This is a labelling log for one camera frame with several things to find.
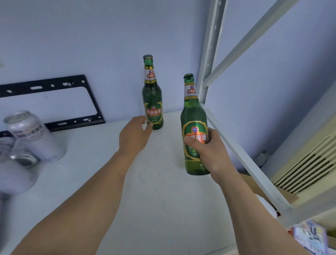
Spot silver white-label beer can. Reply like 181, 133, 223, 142
3, 110, 66, 162
0, 152, 39, 196

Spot beige air conditioner unit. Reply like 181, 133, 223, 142
269, 111, 336, 203

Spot person's left forearm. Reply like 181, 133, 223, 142
10, 151, 137, 255

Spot open brown cardboard box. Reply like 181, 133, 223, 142
237, 173, 300, 211

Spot person's left hand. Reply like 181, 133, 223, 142
117, 116, 154, 159

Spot person's right hand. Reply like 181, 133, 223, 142
184, 128, 239, 185

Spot stack of colourful magazines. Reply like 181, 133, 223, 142
287, 220, 329, 255

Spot white metal shelf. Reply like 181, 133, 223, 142
0, 0, 336, 255

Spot black metal wall bracket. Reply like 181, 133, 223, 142
0, 74, 106, 137

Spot white plastic bag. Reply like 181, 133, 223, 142
256, 194, 278, 219

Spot person's right forearm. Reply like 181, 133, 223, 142
214, 168, 312, 255

